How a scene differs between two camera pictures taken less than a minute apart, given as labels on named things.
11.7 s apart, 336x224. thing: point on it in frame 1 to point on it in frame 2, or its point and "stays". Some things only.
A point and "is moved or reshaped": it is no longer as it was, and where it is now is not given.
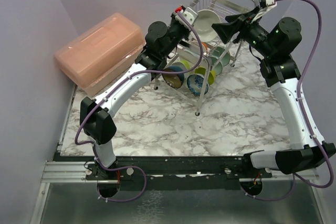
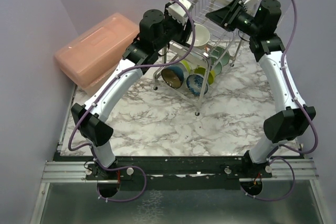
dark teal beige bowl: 175,80 stays
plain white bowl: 202,28 is moved or reshaped
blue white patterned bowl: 195,83 stays
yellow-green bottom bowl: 211,74 stays
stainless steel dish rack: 216,35 stays
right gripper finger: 228,30 to 228,16
